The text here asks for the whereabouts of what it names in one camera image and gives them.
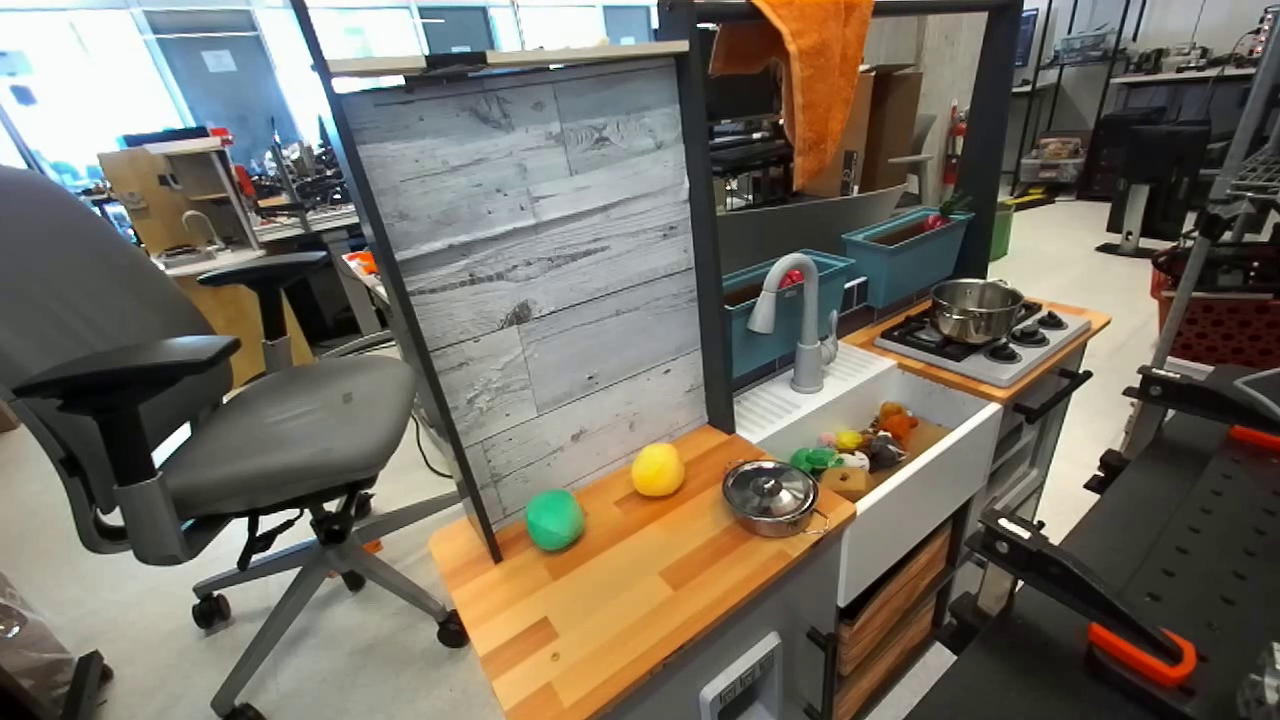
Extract white toy sink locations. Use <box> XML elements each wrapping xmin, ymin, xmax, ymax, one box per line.
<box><xmin>735</xmin><ymin>344</ymin><xmax>1004</xmax><ymax>609</ymax></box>

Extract orange towel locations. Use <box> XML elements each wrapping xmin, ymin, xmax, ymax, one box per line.
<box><xmin>710</xmin><ymin>0</ymin><xmax>876</xmax><ymax>194</ymax></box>

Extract yellow plush ball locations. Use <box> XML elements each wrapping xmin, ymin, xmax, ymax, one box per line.
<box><xmin>630</xmin><ymin>442</ymin><xmax>688</xmax><ymax>499</ymax></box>

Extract teal plastic bin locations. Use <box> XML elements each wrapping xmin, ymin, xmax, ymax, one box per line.
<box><xmin>842</xmin><ymin>207</ymin><xmax>974</xmax><ymax>310</ymax></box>
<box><xmin>722</xmin><ymin>250</ymin><xmax>857</xmax><ymax>382</ymax></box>

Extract grey toy tap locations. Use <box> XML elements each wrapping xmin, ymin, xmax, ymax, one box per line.
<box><xmin>746</xmin><ymin>253</ymin><xmax>840</xmax><ymax>395</ymax></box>

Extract green plush ball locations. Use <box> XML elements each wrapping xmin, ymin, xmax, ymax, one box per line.
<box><xmin>525</xmin><ymin>488</ymin><xmax>587</xmax><ymax>553</ymax></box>

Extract steel pot lid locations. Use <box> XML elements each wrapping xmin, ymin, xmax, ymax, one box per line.
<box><xmin>724</xmin><ymin>460</ymin><xmax>820</xmax><ymax>523</ymax></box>

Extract steel pot with lid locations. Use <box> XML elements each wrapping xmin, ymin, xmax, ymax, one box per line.
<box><xmin>721</xmin><ymin>459</ymin><xmax>832</xmax><ymax>540</ymax></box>

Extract orange plush toy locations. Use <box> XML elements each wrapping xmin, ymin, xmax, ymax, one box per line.
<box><xmin>874</xmin><ymin>401</ymin><xmax>920</xmax><ymax>447</ymax></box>

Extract black burner grate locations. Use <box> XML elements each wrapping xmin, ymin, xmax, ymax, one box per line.
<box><xmin>884</xmin><ymin>298</ymin><xmax>1045</xmax><ymax>365</ymax></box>

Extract toy radish with leaves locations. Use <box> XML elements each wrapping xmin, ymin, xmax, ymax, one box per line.
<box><xmin>921</xmin><ymin>193</ymin><xmax>973</xmax><ymax>234</ymax></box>

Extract steel pot without lid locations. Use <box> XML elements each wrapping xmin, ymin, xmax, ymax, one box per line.
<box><xmin>929</xmin><ymin>278</ymin><xmax>1027</xmax><ymax>347</ymax></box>

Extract stack of cardboard boxes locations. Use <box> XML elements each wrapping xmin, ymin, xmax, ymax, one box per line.
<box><xmin>800</xmin><ymin>64</ymin><xmax>927</xmax><ymax>199</ymax></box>

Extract wooden drawer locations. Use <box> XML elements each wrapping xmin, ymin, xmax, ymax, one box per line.
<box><xmin>837</xmin><ymin>528</ymin><xmax>954</xmax><ymax>678</ymax></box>
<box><xmin>833</xmin><ymin>598</ymin><xmax>943</xmax><ymax>720</ymax></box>

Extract grey office chair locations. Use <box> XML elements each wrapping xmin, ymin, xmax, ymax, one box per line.
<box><xmin>0</xmin><ymin>165</ymin><xmax>472</xmax><ymax>720</ymax></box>

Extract red fire extinguisher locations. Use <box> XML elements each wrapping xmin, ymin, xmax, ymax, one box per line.
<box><xmin>942</xmin><ymin>99</ymin><xmax>969</xmax><ymax>189</ymax></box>

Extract oven door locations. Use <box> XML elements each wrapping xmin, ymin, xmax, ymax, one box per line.
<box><xmin>985</xmin><ymin>345</ymin><xmax>1091</xmax><ymax>546</ymax></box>

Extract black clamp with orange grip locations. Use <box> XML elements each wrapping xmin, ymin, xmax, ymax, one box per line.
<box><xmin>964</xmin><ymin>507</ymin><xmax>1200</xmax><ymax>690</ymax></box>
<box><xmin>1123</xmin><ymin>364</ymin><xmax>1280</xmax><ymax>457</ymax></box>

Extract black metal shelf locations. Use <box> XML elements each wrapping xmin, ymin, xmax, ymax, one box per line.
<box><xmin>1008</xmin><ymin>0</ymin><xmax>1123</xmax><ymax>201</ymax></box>

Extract wooden toy kitchen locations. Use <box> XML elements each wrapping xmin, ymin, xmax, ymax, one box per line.
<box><xmin>97</xmin><ymin>134</ymin><xmax>317</xmax><ymax>389</ymax></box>

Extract black monitor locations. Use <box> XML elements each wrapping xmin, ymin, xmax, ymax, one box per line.
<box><xmin>1095</xmin><ymin>108</ymin><xmax>1213</xmax><ymax>260</ymax></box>

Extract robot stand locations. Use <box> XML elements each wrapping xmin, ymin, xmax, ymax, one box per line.
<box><xmin>903</xmin><ymin>364</ymin><xmax>1280</xmax><ymax>720</ymax></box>

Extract red plastic basket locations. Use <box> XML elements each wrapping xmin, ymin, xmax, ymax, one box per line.
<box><xmin>1149</xmin><ymin>244</ymin><xmax>1280</xmax><ymax>372</ymax></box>

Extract black cable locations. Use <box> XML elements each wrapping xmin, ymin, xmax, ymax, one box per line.
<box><xmin>411</xmin><ymin>414</ymin><xmax>458</xmax><ymax>482</ymax></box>

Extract black oven door handle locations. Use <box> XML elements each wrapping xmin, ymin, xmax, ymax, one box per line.
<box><xmin>1011</xmin><ymin>367</ymin><xmax>1094</xmax><ymax>426</ymax></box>

